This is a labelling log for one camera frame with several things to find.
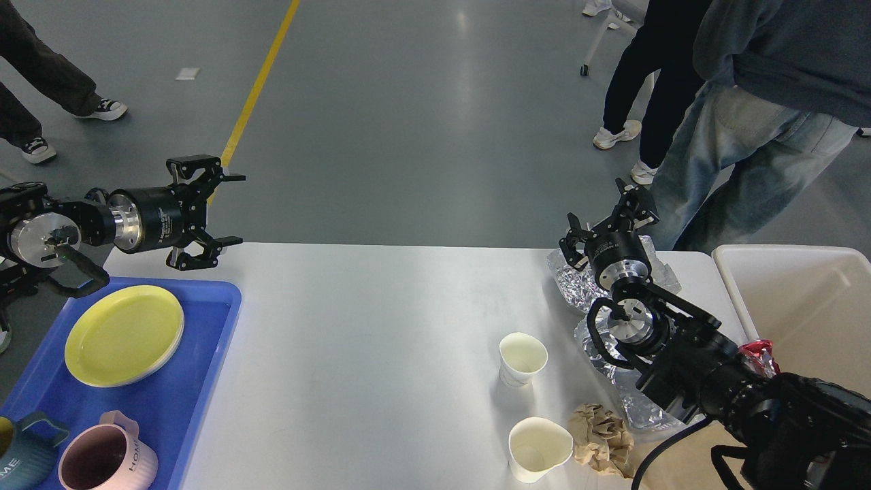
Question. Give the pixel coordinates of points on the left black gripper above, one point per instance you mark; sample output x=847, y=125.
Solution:
x=174, y=215

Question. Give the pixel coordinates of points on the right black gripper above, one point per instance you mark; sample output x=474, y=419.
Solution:
x=620, y=253

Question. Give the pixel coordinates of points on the yellow plastic plate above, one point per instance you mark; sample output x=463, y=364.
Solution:
x=83, y=356

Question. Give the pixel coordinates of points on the pink mug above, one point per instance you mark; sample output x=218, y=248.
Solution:
x=108, y=455

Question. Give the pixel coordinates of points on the dark teal mug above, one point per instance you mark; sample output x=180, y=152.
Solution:
x=27, y=459

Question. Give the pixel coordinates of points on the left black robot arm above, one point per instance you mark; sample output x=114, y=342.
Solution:
x=41, y=236

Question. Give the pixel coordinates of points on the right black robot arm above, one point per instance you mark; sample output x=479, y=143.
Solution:
x=793, y=432

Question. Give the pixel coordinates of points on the crumpled aluminium foil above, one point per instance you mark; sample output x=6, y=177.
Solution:
x=580, y=290

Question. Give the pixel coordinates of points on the pink plate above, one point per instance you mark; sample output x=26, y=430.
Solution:
x=142, y=334

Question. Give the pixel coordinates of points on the upper white paper cup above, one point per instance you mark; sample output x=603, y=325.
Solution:
x=522, y=357

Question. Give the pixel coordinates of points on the white paper cup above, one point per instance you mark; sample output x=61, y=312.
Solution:
x=522, y=357
x=536, y=446

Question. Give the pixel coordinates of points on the person in black trousers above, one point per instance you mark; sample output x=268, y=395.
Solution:
x=664, y=43

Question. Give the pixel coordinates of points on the blue plastic tray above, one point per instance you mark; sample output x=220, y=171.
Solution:
x=169, y=405

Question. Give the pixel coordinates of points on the red crumpled wrapper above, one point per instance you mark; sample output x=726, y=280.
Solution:
x=759, y=356

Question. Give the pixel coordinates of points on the white wheeled chair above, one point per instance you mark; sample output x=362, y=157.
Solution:
x=629, y=15

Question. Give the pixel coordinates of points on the crumpled brown paper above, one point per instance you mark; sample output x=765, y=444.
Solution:
x=601, y=440

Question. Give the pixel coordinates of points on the white plastic bin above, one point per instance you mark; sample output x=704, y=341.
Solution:
x=812, y=302

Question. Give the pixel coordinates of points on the lower white paper cup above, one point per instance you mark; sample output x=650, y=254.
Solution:
x=536, y=446

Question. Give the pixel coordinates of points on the person in blue jeans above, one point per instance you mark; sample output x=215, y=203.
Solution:
x=786, y=88

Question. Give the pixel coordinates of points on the person in dark trousers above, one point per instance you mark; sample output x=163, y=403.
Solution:
x=53, y=76

